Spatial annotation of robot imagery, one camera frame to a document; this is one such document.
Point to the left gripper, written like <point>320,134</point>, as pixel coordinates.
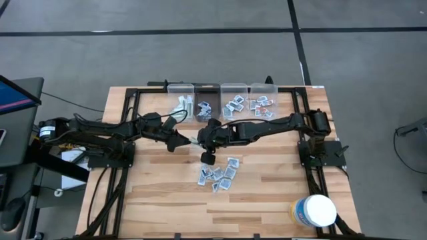
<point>153,126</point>

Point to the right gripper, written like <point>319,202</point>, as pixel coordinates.
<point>217,136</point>

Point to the white packet green stripes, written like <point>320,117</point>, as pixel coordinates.
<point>190,106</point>
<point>182,101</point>
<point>195,140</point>

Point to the narrow white packet black print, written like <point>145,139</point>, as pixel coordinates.
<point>201,117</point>

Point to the clear plastic packet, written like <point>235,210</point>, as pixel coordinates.
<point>227,114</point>

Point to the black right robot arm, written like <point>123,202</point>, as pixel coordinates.
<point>267,128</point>

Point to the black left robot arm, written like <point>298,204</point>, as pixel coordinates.
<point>100,128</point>

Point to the white packet blue mark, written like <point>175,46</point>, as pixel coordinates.
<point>230,172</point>

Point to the white paper sheet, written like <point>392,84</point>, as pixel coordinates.
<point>71,156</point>

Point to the black desk support bar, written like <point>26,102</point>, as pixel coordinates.
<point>60,166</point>

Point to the white lid wipes canister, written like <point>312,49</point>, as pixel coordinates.
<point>317,210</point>

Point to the white tape roll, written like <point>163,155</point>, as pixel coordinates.
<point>55,192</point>

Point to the black computer monitor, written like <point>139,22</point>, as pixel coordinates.
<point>13,96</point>

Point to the smartphone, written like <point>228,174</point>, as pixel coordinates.
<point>2,136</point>

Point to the black computer mouse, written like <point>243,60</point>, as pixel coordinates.
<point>13,213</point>

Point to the grey floor stand base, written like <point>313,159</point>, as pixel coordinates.
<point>415,126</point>

